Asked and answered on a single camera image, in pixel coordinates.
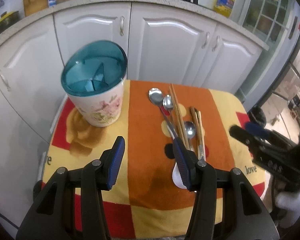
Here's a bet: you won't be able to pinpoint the yellow cooking oil bottle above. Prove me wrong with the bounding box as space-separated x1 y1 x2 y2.
213 0 235 18

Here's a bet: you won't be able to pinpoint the light wooden chopstick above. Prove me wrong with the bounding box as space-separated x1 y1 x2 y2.
170 83 190 150
169 83 190 150

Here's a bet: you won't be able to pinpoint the steel spoon short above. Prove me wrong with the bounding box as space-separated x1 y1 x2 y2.
184 121 196 152

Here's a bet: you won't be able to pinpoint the small steel spoon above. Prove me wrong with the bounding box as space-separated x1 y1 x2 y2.
162 95 175 132

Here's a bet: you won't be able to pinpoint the orange yellow patterned mat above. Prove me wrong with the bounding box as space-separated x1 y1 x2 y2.
43 81 265 239

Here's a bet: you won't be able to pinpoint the pale bamboo chopstick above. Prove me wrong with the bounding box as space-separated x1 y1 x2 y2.
196 110 206 161

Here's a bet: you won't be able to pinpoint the large steel spoon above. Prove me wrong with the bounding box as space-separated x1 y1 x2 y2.
148 88 177 140

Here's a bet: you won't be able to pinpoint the black yellow casserole pot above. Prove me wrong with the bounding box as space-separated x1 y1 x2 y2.
0 11 20 34

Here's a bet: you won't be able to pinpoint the floral utensil holder teal rim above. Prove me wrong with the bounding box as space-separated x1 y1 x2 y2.
61 40 128 127

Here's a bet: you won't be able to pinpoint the white kitchen cabinets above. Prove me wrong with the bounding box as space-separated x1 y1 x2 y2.
0 2 269 225

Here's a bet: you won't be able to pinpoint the right hand white glove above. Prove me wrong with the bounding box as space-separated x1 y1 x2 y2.
275 190 300 219

